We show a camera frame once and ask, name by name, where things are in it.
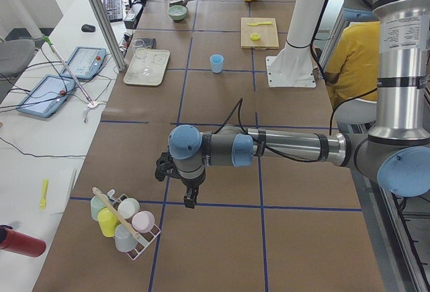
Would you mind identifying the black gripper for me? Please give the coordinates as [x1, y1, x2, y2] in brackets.
[177, 167, 206, 188]

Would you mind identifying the light blue plastic cup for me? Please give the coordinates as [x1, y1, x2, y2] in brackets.
[210, 54, 224, 74]

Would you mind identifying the yellow lemon slice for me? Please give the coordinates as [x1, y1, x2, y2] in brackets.
[250, 33, 261, 41]

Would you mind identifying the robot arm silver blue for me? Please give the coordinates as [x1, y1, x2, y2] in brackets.
[155, 0, 429, 207]

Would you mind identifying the pink cup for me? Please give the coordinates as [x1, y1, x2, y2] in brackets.
[132, 211, 155, 233]

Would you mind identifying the white cup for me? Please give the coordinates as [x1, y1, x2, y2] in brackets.
[118, 197, 140, 220]

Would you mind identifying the grey blue cup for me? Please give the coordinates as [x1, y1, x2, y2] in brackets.
[114, 224, 137, 252]

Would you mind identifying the yellow cup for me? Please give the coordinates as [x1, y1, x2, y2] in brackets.
[97, 207, 120, 238]

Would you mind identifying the mint green cup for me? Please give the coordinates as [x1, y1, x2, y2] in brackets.
[90, 195, 105, 221]

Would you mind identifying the beige bear tray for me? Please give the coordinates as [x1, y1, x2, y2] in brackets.
[124, 48, 170, 87]

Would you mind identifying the clear wine glass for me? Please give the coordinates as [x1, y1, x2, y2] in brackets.
[132, 39, 151, 75]

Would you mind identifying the yellow plastic spoon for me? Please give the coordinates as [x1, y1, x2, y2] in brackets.
[39, 179, 48, 210]

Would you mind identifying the far blue teach pendant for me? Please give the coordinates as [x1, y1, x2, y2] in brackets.
[67, 46, 107, 81]

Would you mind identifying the blue teach pendant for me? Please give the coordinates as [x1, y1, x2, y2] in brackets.
[67, 46, 107, 81]
[17, 75, 76, 118]

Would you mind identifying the bamboo cutting board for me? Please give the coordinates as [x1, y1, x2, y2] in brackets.
[241, 17, 280, 50]

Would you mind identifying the near blue teach pendant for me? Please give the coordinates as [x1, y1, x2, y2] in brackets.
[17, 75, 76, 118]

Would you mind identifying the green bowl with ice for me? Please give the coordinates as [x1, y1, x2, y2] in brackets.
[167, 5, 188, 21]

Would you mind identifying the yellow plastic knife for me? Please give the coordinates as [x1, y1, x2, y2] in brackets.
[247, 21, 272, 27]

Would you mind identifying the steel ice scoop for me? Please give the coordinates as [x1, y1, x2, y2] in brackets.
[169, 0, 197, 7]

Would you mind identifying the red water bottle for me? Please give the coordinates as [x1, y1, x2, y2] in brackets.
[1, 225, 46, 257]

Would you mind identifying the black computer mouse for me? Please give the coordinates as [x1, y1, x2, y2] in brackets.
[81, 24, 96, 33]

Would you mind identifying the person in yellow shirt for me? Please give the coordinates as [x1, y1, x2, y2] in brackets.
[325, 21, 380, 108]

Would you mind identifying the black keyboard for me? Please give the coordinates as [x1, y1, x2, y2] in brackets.
[103, 0, 123, 22]

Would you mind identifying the green tipped metal rod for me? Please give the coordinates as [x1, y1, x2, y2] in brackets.
[44, 36, 98, 109]

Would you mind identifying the grey office chair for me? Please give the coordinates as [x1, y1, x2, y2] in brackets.
[1, 39, 35, 77]

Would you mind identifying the white wire cup rack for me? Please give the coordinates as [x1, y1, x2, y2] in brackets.
[107, 189, 161, 260]

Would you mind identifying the wooden rack handle rod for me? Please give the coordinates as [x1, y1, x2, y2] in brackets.
[92, 187, 141, 240]

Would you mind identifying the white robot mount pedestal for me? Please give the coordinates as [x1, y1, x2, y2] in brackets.
[266, 0, 326, 88]

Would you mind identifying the aluminium frame post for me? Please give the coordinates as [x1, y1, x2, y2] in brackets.
[89, 0, 126, 72]

